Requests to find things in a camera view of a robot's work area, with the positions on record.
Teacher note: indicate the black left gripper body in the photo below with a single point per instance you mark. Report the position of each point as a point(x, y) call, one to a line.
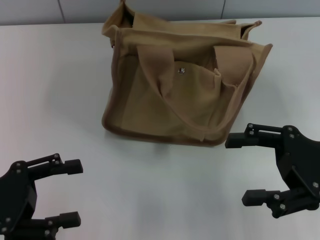
point(15, 190)

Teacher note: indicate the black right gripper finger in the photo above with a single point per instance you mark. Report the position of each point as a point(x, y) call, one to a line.
point(255, 197)
point(237, 140)

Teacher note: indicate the khaki canvas food bag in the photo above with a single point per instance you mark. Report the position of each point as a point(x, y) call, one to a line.
point(150, 105)

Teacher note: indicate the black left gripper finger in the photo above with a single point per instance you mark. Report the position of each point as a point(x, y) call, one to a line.
point(72, 167)
point(67, 220)

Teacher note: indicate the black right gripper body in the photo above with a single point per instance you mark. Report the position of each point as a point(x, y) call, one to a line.
point(302, 162)

